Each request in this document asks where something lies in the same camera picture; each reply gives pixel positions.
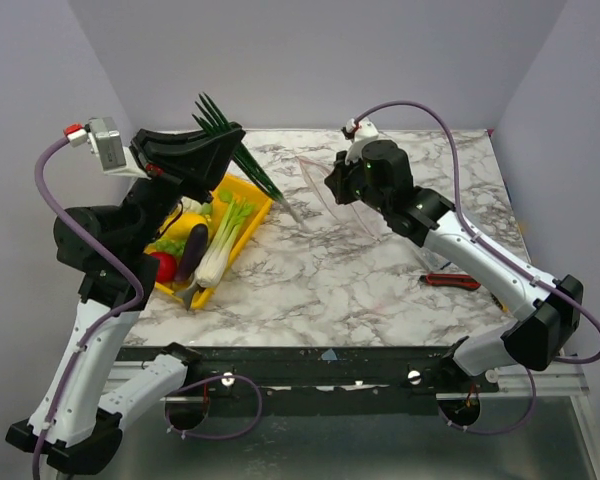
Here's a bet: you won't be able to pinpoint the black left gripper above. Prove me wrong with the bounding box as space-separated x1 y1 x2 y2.
123 121 245 251

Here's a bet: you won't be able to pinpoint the green toy scallion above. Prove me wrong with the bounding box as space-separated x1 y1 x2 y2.
192 93 305 229

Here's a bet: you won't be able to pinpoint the clear zip top bag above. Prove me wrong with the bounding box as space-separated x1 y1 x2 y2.
297 156 384 241

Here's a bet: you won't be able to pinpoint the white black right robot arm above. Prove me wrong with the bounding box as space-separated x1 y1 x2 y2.
324 140 584 392

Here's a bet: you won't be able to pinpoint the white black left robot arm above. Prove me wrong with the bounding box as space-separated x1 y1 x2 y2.
6 117 244 479

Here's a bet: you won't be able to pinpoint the green toy cabbage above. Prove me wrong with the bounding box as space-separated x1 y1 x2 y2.
180 197 213 216

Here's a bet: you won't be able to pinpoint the green toy celery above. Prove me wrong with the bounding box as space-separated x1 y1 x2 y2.
194 190 254 289

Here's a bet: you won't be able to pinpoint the clear plastic screw box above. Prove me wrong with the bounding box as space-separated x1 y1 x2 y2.
420 248 450 271

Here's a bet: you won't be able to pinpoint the red toy tomato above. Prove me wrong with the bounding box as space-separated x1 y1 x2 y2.
150 251 178 284

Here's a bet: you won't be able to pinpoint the red black utility knife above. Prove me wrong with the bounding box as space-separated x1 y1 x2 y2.
419 273 481 291

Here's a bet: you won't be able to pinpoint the grey toy fish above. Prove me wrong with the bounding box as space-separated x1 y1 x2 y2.
177 280 205 311

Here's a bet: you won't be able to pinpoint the yellow black pliers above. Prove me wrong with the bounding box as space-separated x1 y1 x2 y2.
491 294 508 313

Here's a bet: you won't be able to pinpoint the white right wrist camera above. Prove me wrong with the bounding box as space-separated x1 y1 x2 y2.
343 117 379 152

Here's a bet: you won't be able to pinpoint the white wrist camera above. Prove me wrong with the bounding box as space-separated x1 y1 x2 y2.
87 117 148 178
343 117 379 152

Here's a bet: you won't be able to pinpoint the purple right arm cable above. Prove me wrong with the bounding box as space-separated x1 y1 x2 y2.
354 101 600 364

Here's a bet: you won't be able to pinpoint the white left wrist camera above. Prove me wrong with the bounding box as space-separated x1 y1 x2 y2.
87 117 148 178

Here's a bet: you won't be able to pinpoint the black mounting rail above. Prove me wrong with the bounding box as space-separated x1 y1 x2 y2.
114 342 501 416

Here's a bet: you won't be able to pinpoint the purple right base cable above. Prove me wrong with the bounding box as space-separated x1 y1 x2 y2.
439 367 539 435

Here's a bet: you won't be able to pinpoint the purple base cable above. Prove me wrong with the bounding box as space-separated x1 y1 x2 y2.
165 374 264 441
439 367 539 435

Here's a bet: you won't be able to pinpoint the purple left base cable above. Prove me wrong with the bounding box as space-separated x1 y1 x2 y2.
165 374 264 441

